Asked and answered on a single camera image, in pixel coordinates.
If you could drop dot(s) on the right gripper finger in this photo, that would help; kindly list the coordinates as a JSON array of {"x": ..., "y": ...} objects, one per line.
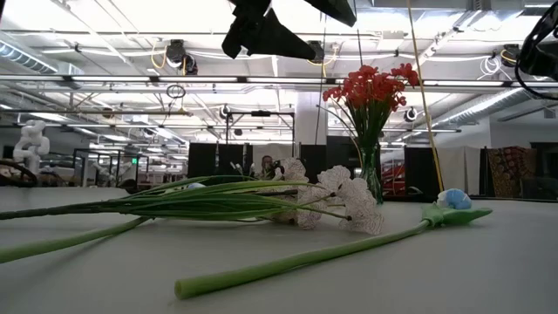
[{"x": 340, "y": 9}]

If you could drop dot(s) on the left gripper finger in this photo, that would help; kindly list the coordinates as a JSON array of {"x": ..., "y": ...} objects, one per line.
[{"x": 274, "y": 39}]

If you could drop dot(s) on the red artificial flower bunch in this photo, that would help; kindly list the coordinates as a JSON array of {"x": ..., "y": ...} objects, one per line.
[
  {"x": 349, "y": 89},
  {"x": 405, "y": 72}
]

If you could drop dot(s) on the white artificial flower bunch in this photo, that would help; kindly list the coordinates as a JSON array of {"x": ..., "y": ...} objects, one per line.
[{"x": 362, "y": 209}]

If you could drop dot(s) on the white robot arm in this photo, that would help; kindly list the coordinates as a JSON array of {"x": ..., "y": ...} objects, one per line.
[{"x": 31, "y": 146}]

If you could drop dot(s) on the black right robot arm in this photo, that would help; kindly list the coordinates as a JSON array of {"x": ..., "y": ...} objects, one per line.
[{"x": 547, "y": 52}]

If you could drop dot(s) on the clear glass vase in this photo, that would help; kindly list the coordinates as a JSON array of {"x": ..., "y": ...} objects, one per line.
[{"x": 369, "y": 183}]

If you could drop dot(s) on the black partition panel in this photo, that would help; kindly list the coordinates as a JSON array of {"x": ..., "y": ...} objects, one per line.
[
  {"x": 420, "y": 170},
  {"x": 205, "y": 159},
  {"x": 342, "y": 150},
  {"x": 314, "y": 152}
]

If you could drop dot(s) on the person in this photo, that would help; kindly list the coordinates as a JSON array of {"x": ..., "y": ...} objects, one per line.
[{"x": 267, "y": 163}]

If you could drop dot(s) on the white cloth screen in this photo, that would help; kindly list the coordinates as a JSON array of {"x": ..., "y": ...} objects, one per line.
[{"x": 462, "y": 170}]

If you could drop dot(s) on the patterned red brown cloth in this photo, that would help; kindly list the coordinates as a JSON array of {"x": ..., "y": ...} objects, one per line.
[{"x": 510, "y": 170}]

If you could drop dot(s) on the black cabinet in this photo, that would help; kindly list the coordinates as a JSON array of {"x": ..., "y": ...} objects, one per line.
[{"x": 545, "y": 165}]

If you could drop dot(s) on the black metal gantry frame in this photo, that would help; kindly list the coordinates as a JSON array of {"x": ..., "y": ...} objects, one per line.
[{"x": 260, "y": 113}]

